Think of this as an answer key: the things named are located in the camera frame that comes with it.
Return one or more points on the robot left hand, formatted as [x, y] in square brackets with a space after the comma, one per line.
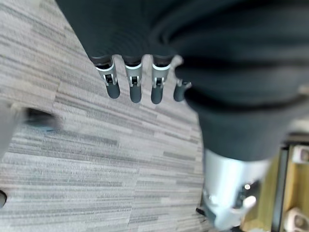
[217, 60]

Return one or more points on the beige slipper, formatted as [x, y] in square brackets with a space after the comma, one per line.
[301, 153]
[298, 220]

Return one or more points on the dark robot foot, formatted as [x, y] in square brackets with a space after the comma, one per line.
[39, 119]
[2, 199]

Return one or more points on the silver robot leg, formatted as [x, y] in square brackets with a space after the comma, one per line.
[7, 125]

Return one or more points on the wooden shoe rack black frame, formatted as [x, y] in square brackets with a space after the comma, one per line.
[293, 183]

